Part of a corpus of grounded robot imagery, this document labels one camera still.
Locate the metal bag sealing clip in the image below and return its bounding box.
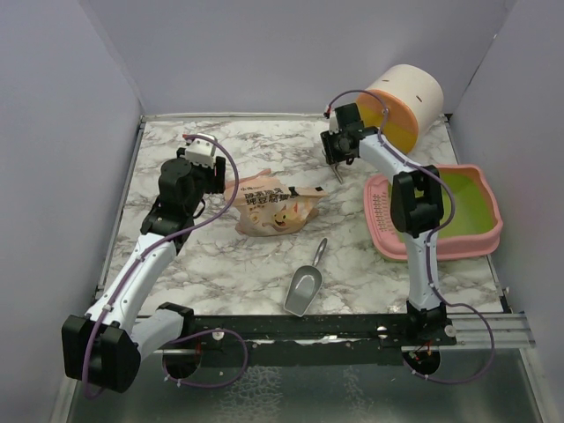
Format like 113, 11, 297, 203
330, 163, 344, 184

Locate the pink cat litter bag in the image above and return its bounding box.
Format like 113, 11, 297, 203
224, 169, 327, 237

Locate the grey metal litter scoop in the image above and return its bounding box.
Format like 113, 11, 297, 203
283, 238, 328, 317

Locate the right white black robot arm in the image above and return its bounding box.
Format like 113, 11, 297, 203
351, 103, 446, 345

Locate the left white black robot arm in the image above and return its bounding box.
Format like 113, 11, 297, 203
62, 134, 236, 398

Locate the pink green litter box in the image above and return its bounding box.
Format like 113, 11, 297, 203
363, 165, 503, 262

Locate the round pastel drawer cabinet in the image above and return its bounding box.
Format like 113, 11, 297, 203
356, 64, 444, 154

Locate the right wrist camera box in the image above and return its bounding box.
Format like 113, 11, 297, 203
323, 105, 347, 136

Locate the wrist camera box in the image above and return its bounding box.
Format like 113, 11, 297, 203
182, 134, 217, 168
323, 105, 347, 136

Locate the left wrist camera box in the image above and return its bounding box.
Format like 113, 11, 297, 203
182, 134, 217, 168

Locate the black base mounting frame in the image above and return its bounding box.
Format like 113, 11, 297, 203
162, 314, 456, 381

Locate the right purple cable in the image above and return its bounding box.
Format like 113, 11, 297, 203
324, 90, 497, 384

